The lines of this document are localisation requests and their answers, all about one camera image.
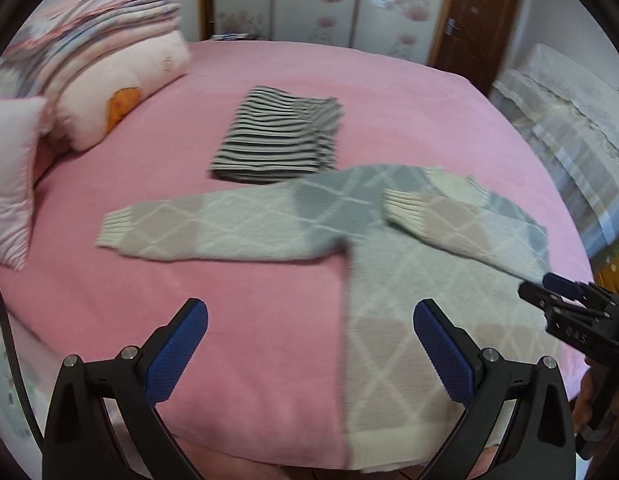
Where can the white pillow with orange print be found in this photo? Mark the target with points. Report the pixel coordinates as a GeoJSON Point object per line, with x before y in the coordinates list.
{"type": "Point", "coordinates": [139, 75]}

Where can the grey diamond-pattern knit sweater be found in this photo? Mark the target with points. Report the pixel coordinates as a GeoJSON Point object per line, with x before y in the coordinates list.
{"type": "Point", "coordinates": [389, 310]}

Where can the white lace-covered sofa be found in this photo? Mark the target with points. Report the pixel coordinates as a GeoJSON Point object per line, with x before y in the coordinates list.
{"type": "Point", "coordinates": [564, 125]}

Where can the brown wooden door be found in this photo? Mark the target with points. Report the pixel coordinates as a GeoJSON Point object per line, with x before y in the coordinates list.
{"type": "Point", "coordinates": [477, 20]}

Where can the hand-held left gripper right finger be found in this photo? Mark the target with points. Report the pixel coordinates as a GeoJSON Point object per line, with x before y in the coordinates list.
{"type": "Point", "coordinates": [442, 350]}

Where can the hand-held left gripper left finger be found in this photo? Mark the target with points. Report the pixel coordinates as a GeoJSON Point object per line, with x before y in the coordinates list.
{"type": "Point", "coordinates": [177, 355]}

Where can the yellow wooden cabinet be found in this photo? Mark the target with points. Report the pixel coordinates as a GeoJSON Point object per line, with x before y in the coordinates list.
{"type": "Point", "coordinates": [612, 270]}

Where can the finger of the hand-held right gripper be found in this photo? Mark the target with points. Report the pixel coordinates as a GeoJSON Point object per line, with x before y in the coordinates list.
{"type": "Point", "coordinates": [562, 284]}
{"type": "Point", "coordinates": [537, 296]}

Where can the black-white striped folded garment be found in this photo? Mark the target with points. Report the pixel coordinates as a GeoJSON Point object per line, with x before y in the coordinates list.
{"type": "Point", "coordinates": [279, 135]}

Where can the person's right hand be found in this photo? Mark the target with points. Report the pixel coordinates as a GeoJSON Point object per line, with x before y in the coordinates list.
{"type": "Point", "coordinates": [583, 395]}

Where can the white printed cloth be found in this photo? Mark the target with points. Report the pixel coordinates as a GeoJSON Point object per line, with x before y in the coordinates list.
{"type": "Point", "coordinates": [11, 390]}

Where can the small pink cushion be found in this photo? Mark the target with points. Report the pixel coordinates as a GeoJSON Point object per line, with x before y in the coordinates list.
{"type": "Point", "coordinates": [11, 180]}

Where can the floral sliding-door wardrobe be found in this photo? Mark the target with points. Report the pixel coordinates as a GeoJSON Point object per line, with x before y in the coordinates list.
{"type": "Point", "coordinates": [314, 0]}

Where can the folded striped pink quilt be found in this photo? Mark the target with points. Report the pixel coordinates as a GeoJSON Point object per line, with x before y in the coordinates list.
{"type": "Point", "coordinates": [99, 20]}

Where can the pink bed blanket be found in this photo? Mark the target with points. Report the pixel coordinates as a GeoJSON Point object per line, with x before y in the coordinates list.
{"type": "Point", "coordinates": [199, 240]}

